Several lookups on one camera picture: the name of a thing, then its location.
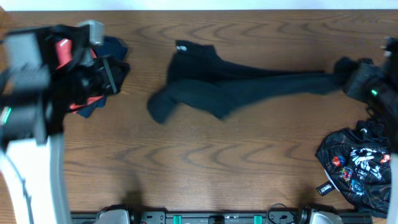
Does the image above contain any plain black t-shirt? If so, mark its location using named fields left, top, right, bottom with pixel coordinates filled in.
left=147, top=40, right=359, bottom=124

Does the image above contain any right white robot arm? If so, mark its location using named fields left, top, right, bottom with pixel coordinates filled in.
left=333, top=37, right=397, bottom=224

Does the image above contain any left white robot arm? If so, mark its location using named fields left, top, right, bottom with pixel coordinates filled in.
left=1, top=20, right=131, bottom=223

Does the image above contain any navy folded garment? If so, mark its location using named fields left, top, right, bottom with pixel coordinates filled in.
left=70, top=36, right=128, bottom=118

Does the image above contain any red folded t-shirt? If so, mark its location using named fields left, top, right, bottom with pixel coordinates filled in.
left=55, top=39, right=107, bottom=118

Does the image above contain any black patterned printed shirt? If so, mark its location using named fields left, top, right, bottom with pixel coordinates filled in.
left=315, top=118, right=392, bottom=218

